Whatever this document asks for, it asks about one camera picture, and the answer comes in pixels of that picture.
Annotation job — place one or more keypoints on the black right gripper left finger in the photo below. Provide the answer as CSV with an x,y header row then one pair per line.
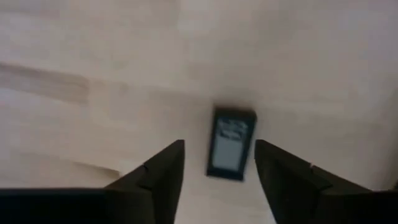
x,y
161,183

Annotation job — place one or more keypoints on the black digital timer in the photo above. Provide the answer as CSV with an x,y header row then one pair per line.
x,y
231,144

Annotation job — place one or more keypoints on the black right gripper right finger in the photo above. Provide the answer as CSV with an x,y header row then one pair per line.
x,y
289,186

